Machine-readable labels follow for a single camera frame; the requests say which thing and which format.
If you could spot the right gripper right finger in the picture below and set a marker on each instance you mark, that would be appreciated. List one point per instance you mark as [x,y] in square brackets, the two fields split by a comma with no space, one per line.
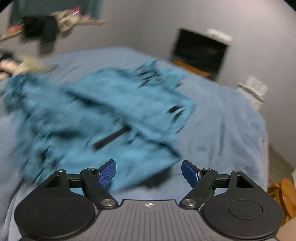
[232,205]

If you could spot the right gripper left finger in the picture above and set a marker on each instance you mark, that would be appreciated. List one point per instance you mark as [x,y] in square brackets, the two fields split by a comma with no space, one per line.
[65,205]

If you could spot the teal zip jacket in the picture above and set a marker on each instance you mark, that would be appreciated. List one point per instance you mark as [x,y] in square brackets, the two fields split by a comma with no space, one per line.
[130,116]

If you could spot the wooden stool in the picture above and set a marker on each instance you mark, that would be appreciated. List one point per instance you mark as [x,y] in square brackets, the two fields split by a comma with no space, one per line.
[284,194]

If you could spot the blue bed blanket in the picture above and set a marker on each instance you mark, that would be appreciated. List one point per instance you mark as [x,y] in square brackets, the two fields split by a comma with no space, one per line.
[224,132]

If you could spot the white side cabinet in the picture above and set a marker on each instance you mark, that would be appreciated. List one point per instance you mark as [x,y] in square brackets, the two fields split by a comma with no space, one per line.
[255,100]

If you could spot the white wifi router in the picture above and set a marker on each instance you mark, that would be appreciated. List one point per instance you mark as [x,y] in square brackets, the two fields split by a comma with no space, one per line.
[256,86]

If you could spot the wooden tv stand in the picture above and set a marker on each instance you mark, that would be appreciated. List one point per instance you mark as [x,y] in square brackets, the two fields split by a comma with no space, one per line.
[191,68]

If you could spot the black monitor screen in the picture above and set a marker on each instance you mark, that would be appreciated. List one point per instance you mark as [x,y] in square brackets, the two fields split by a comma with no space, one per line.
[199,51]

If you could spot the beige cloth on sill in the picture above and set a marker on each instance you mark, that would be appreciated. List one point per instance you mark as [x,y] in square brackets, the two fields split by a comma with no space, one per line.
[65,19]

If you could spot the pink item on sill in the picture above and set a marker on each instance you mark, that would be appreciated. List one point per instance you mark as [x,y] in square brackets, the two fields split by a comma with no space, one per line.
[78,11]

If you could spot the teal window curtain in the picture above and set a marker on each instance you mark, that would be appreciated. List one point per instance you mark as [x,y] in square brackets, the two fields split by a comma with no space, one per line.
[23,8]

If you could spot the white wall power strip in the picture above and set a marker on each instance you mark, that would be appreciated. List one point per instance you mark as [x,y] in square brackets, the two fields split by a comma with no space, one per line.
[219,36]

